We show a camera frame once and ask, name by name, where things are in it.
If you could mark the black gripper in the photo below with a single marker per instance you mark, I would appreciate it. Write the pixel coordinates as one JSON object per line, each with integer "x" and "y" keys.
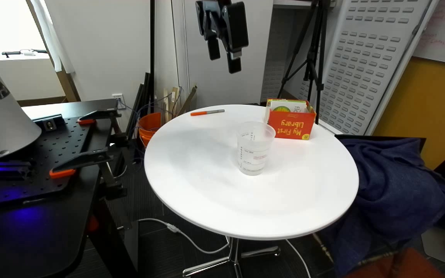
{"x": 223, "y": 20}

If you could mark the white perforated panel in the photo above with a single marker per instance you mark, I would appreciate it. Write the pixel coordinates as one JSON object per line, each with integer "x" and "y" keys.
{"x": 367, "y": 62}

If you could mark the white wall outlet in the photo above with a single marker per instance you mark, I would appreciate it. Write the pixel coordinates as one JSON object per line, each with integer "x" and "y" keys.
{"x": 118, "y": 97}

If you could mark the black camera tripod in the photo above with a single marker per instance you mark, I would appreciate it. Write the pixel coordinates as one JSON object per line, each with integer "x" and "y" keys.
{"x": 316, "y": 46}

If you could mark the clear plastic measuring container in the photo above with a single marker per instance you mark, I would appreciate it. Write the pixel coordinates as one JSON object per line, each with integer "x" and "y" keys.
{"x": 256, "y": 154}

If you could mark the red box of colourful books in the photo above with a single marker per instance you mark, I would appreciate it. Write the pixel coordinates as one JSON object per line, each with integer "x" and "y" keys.
{"x": 290, "y": 127}

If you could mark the orange capped grey marker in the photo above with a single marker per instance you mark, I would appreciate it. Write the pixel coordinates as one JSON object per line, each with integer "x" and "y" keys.
{"x": 201, "y": 113}

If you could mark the metal table pedestal base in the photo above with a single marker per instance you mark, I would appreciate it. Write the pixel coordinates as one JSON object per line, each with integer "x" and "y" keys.
{"x": 235, "y": 256}

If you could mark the small black device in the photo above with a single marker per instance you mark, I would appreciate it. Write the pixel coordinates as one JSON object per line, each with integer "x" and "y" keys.
{"x": 50, "y": 123}

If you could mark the orange bucket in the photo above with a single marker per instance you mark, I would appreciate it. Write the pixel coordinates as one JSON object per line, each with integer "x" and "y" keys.
{"x": 149, "y": 125}

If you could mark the black light stand pole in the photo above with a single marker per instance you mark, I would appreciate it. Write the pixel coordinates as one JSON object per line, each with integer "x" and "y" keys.
{"x": 152, "y": 51}

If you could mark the dark blue cloth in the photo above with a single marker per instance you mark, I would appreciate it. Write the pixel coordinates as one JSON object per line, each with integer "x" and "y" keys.
{"x": 398, "y": 190}

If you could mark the wooden sticks bundle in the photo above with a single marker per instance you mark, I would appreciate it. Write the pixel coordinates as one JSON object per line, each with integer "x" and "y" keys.
{"x": 174, "y": 102}

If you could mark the black perforated robot table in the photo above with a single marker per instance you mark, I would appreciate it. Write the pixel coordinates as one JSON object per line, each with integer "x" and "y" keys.
{"x": 69, "y": 139}

